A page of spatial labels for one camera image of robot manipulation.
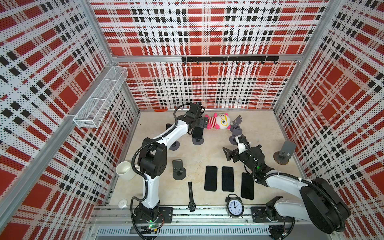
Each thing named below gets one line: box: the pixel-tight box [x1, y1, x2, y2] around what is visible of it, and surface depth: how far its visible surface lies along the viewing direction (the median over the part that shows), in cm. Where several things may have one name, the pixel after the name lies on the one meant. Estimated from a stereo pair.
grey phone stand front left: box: [172, 159, 187, 181], surface depth 86 cm
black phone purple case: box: [204, 165, 218, 192], surface depth 88 cm
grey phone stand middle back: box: [192, 137, 204, 145], surface depth 105 cm
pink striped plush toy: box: [204, 112, 231, 130], surface depth 109 cm
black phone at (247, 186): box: [241, 172, 254, 200], surface depth 82 cm
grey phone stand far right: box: [273, 141, 297, 165], surface depth 92 cm
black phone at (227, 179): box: [221, 166, 235, 192], surface depth 87 cm
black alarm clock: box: [225, 193, 245, 219], surface depth 75 cm
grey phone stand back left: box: [168, 140, 180, 151], surface depth 101 cm
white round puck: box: [118, 198, 128, 209], surface depth 78 cm
